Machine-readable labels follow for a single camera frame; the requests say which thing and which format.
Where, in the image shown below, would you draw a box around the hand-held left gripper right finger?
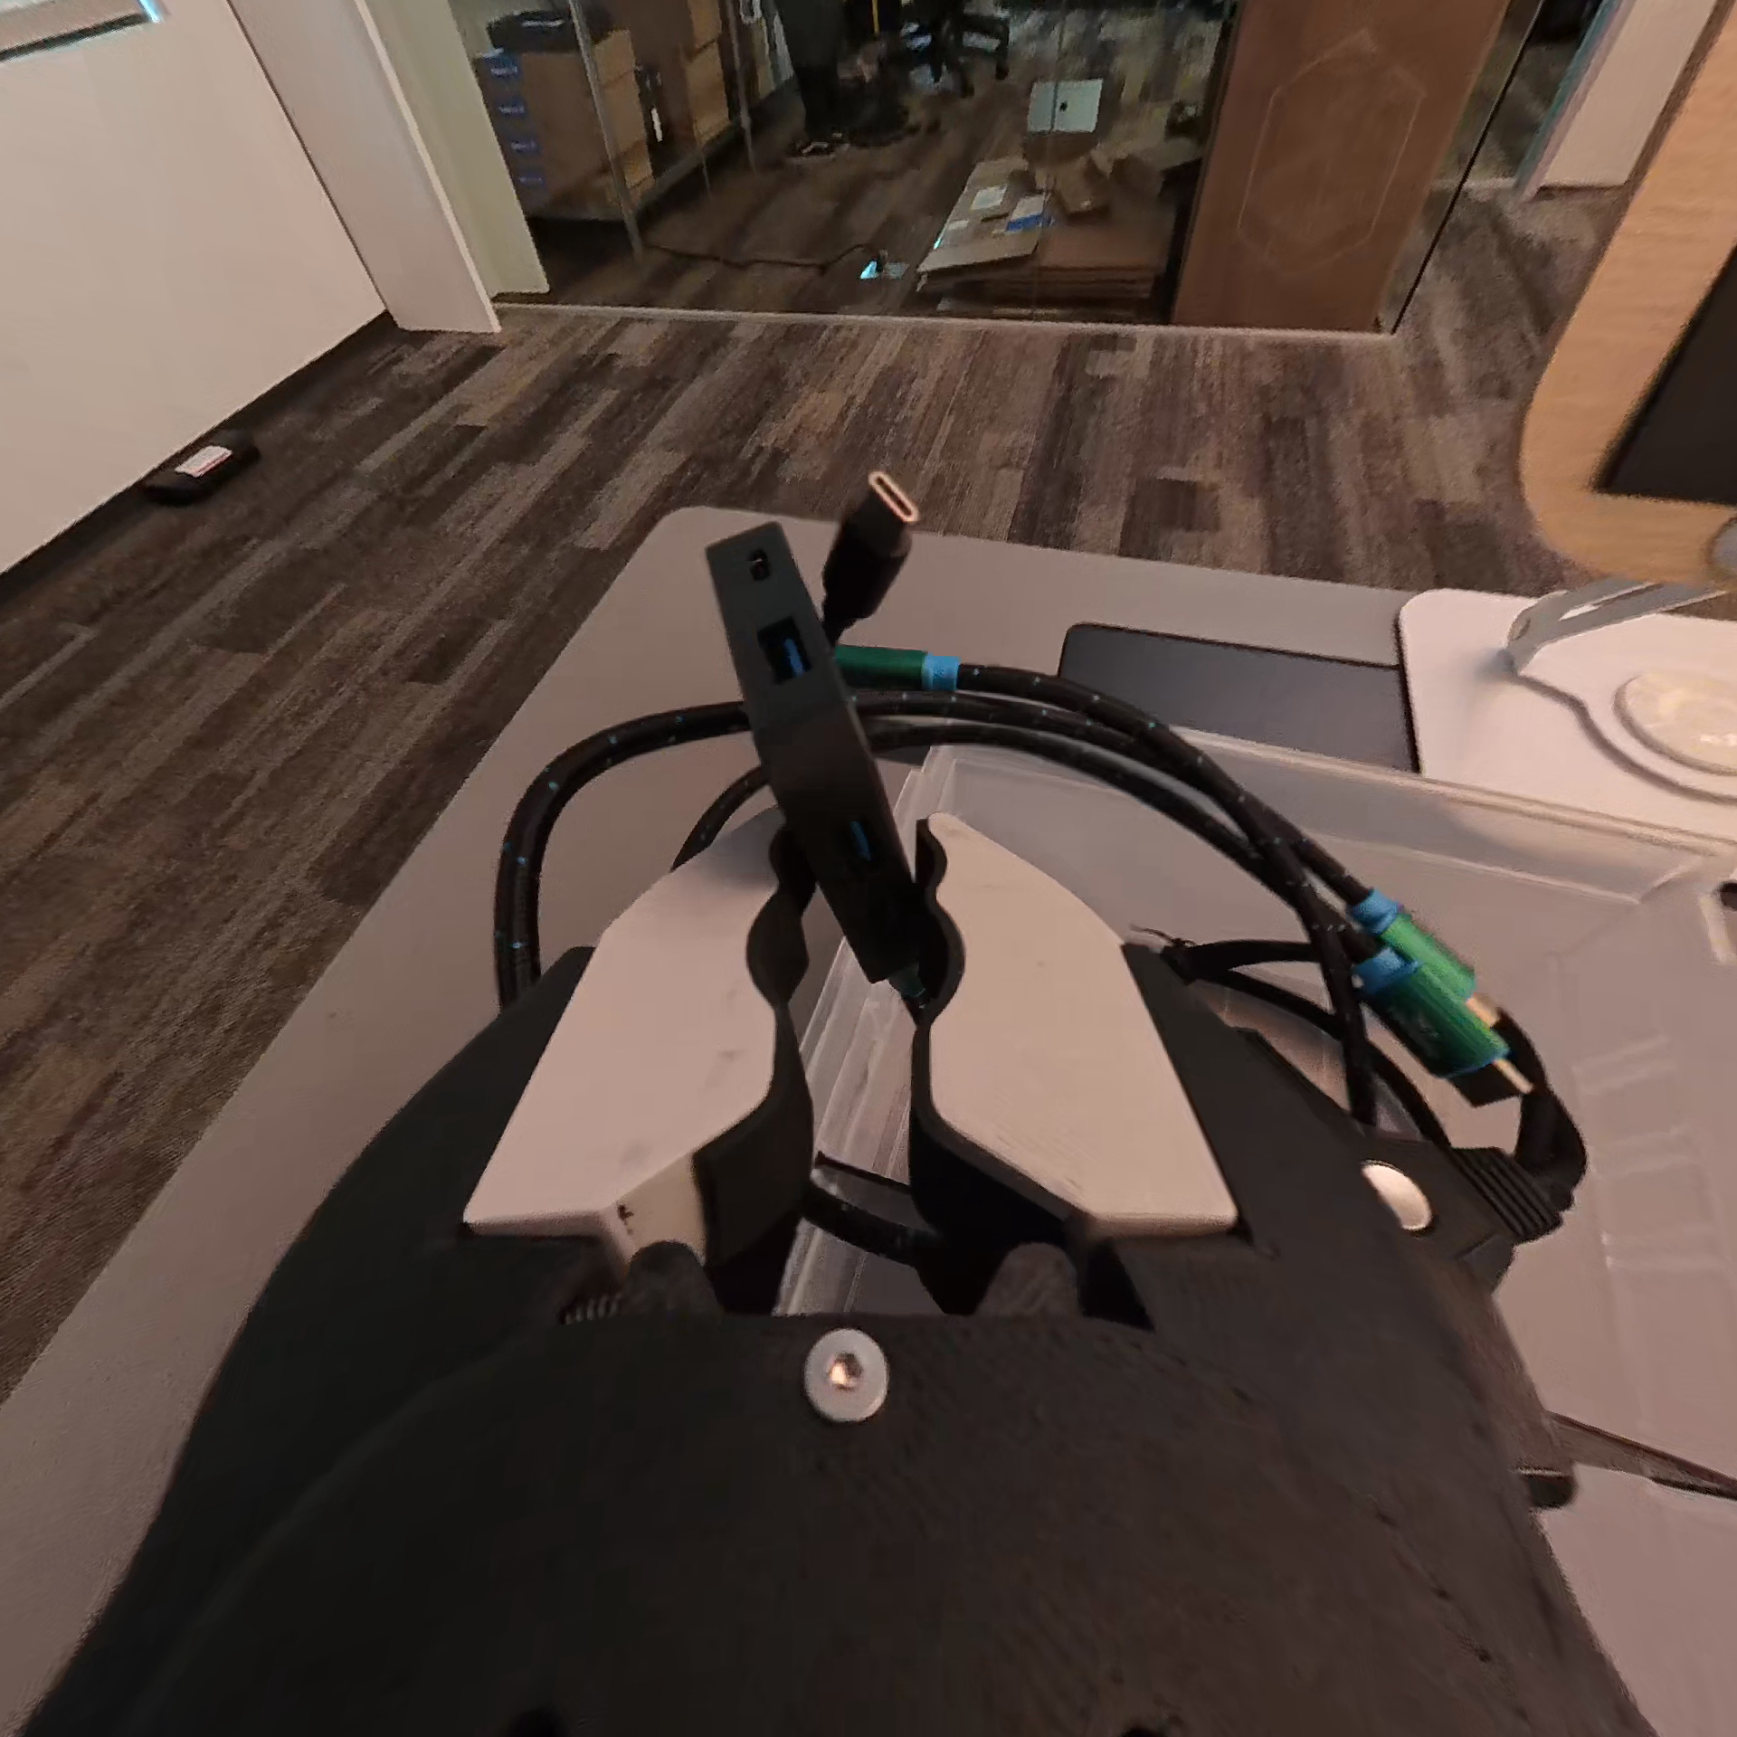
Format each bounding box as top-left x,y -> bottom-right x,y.
906,811 -> 1239,1277

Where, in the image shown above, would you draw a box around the black braided HDMI cable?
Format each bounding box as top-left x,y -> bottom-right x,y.
832,644 -> 1480,1006
493,698 -> 1543,1108

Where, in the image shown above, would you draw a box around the small black case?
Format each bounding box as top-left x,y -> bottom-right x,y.
142,426 -> 262,507

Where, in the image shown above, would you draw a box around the flattened cardboard boxes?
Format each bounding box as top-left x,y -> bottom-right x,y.
917,137 -> 1210,320

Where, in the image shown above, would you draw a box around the clear plastic bin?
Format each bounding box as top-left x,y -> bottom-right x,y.
779,738 -> 1737,1737

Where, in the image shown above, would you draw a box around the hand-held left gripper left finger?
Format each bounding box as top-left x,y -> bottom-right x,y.
462,817 -> 823,1270

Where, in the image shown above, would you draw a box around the black device with silver button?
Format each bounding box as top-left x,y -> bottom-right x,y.
1350,1031 -> 1593,1305

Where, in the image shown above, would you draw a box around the black square adapter hub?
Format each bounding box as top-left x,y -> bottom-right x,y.
706,520 -> 914,984

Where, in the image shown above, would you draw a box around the stacked cardboard boxes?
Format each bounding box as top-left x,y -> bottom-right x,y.
475,27 -> 654,219

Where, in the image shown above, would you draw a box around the sign stand with white base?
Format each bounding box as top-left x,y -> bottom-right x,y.
1397,0 -> 1737,823

